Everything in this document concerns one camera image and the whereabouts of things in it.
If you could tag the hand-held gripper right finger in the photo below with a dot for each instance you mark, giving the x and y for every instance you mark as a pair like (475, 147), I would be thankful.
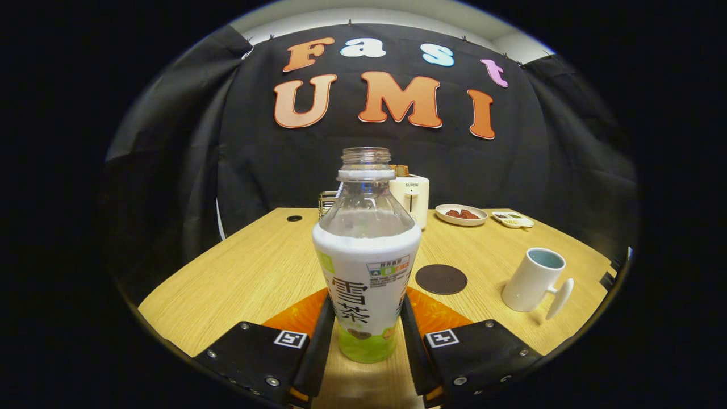
(413, 352)

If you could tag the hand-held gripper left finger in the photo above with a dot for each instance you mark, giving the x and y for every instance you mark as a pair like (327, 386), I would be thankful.
(318, 352)

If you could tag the dark brown round coaster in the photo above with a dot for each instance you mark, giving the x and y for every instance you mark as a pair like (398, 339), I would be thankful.
(441, 279)

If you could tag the clear juice bottle white label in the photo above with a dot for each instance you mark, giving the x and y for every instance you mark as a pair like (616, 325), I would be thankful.
(366, 261)

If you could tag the white cup blue inside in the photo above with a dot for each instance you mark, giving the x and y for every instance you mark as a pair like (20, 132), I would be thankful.
(531, 281)

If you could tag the wooden table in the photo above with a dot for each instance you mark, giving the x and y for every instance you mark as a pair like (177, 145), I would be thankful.
(255, 272)

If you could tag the round white plate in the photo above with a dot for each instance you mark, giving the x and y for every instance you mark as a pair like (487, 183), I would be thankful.
(461, 221)

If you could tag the brown food pieces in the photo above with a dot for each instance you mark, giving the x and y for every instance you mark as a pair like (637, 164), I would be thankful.
(463, 214)

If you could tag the white toaster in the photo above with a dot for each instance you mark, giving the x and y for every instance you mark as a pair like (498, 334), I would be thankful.
(417, 199)

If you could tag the small white divided dish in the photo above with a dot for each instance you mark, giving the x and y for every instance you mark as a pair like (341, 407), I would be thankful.
(512, 220)

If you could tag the toasted bread slice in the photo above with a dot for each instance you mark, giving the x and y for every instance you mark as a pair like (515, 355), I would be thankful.
(400, 170)

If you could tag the black backdrop cloth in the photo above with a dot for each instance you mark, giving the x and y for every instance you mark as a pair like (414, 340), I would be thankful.
(272, 165)

